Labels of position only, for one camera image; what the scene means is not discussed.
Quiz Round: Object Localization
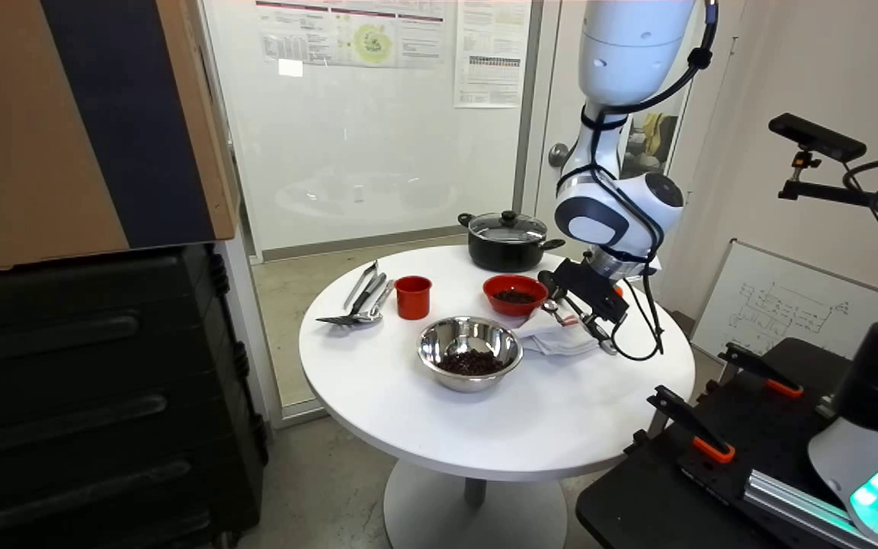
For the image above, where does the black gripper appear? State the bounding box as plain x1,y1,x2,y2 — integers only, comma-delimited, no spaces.
540,255,631,354

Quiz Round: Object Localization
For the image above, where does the red cup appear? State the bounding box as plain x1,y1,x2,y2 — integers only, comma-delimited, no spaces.
392,272,434,323

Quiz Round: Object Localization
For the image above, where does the white cloth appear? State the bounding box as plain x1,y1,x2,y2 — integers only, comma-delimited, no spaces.
514,305,601,361

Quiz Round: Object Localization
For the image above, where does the red bowl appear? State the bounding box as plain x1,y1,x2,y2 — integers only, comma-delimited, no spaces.
481,272,553,319

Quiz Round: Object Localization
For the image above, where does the black pot with lid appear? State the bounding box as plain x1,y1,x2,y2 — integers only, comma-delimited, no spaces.
455,207,568,273

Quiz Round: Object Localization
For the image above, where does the steel mixing bowl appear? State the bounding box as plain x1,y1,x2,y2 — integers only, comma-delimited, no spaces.
416,313,523,396

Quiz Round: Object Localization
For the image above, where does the black mounting platform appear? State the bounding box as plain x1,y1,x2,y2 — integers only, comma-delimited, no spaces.
574,333,878,549

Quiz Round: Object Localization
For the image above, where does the whiteboard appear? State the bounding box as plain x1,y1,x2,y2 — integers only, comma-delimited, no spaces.
688,238,878,365

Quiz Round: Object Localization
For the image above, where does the metal spatula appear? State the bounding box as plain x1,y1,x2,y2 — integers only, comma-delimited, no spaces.
352,273,401,328

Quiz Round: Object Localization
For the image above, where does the narrow brown wooden board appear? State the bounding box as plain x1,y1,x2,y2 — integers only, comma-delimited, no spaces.
152,0,241,245

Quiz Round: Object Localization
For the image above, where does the dark blue panel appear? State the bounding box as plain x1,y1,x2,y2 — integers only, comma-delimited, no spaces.
38,0,215,251

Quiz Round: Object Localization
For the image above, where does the black drawer cabinet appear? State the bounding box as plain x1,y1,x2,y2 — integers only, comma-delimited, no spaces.
0,242,271,549

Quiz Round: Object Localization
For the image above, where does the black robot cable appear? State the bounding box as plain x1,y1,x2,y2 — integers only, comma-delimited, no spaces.
557,0,722,365

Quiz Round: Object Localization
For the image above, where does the black clamp orange handle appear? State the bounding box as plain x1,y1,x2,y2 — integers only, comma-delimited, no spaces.
647,382,742,468
715,340,808,405

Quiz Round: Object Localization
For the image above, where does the metal door handle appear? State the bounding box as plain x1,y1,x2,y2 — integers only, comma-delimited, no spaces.
545,139,576,172

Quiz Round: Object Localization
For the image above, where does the aluminium rail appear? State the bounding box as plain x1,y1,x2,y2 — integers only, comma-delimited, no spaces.
742,466,861,549

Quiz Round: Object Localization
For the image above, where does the tall wall poster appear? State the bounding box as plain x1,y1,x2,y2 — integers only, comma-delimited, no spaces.
455,0,532,110

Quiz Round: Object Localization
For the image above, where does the black camera on stand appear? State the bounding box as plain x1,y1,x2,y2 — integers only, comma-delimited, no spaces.
766,110,869,167

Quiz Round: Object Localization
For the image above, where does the wide wall poster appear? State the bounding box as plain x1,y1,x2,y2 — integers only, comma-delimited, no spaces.
253,0,456,74

